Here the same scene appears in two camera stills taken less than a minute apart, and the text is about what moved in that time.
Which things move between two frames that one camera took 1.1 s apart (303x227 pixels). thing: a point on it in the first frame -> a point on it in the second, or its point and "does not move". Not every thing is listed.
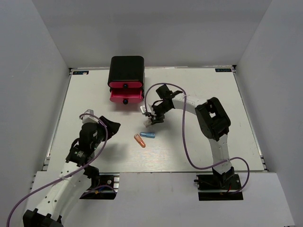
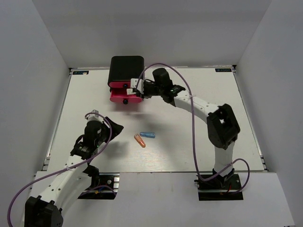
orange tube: [139, 140] does not move
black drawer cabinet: [127, 68] does not move
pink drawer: [131, 94] does not move
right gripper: [156, 117] -> [145, 94]
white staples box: [147, 122] -> [129, 91]
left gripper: [112, 127] does not move
